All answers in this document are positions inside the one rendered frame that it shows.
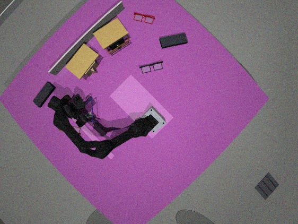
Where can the white flat panel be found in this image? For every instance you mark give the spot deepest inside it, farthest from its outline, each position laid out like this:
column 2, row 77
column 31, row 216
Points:
column 86, row 38

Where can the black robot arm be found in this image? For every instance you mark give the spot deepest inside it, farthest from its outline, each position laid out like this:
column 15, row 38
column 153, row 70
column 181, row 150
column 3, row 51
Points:
column 103, row 148

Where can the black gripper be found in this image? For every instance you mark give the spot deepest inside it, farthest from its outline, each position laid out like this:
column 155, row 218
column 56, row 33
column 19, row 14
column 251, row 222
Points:
column 80, row 121

